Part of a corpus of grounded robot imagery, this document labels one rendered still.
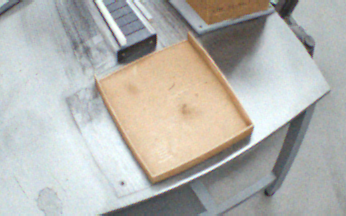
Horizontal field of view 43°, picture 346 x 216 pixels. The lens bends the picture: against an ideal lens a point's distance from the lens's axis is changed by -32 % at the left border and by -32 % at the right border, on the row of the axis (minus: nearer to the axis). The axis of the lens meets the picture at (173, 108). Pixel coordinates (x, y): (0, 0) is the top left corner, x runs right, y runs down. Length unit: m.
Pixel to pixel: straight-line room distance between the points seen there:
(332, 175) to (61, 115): 1.37
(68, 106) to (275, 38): 0.61
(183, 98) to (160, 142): 0.12
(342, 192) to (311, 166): 0.30
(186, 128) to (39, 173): 0.42
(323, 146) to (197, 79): 1.09
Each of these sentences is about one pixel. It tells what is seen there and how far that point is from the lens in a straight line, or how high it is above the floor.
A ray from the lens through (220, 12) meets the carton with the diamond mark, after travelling 1.50.
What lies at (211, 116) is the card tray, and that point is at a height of 0.83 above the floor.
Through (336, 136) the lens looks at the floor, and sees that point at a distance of 2.44.
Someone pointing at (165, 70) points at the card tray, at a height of 0.83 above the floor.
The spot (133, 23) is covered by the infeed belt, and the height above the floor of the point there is 0.88.
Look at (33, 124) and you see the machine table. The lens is 1.43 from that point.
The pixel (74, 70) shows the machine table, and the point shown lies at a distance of 1.49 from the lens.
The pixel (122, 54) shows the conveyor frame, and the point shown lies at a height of 0.86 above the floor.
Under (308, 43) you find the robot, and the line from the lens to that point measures 2.28.
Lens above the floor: 2.04
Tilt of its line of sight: 59 degrees down
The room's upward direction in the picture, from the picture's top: 1 degrees clockwise
